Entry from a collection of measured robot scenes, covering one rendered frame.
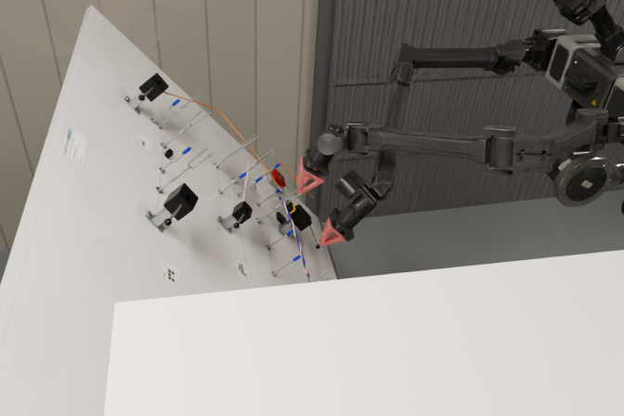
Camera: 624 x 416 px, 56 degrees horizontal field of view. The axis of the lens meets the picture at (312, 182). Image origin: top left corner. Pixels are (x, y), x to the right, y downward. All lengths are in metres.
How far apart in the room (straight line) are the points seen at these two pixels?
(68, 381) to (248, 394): 0.41
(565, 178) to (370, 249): 1.52
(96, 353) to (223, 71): 2.11
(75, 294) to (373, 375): 0.55
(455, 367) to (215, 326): 0.18
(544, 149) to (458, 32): 1.73
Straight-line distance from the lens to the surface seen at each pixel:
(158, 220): 1.14
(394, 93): 1.81
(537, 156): 1.39
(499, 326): 0.51
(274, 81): 2.89
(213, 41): 2.77
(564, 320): 0.53
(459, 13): 3.00
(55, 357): 0.82
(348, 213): 1.66
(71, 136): 1.14
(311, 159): 1.57
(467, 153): 1.41
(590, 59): 1.96
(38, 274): 0.87
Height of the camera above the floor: 2.21
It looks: 36 degrees down
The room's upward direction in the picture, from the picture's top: 4 degrees clockwise
